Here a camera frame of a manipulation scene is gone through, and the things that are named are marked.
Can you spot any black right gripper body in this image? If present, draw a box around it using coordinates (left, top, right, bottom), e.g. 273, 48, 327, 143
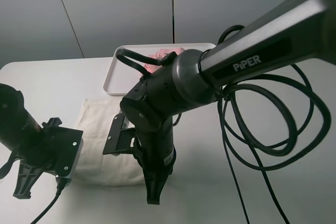
132, 115, 175, 182

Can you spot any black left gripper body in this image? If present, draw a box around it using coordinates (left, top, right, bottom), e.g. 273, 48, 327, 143
18, 118, 83, 174

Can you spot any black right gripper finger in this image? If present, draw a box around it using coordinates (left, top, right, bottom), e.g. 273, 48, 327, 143
143, 168, 172, 205

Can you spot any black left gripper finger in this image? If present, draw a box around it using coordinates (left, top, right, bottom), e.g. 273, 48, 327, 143
13, 161, 42, 198

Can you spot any cream white towel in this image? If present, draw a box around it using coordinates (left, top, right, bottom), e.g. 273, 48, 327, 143
73, 98, 148, 188

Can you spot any pink towel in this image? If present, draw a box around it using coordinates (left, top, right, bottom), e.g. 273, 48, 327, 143
141, 47, 186, 77

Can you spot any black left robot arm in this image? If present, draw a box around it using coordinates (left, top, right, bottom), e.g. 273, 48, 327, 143
1, 84, 83, 199

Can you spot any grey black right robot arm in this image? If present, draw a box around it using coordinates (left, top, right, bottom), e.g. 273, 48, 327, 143
116, 0, 335, 205

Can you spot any white rectangular plastic tray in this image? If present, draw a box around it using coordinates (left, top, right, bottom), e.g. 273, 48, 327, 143
103, 43, 215, 95

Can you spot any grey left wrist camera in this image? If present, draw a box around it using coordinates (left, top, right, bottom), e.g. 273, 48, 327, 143
52, 138, 83, 188

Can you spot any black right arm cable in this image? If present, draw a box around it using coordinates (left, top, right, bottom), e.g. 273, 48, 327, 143
115, 24, 332, 224

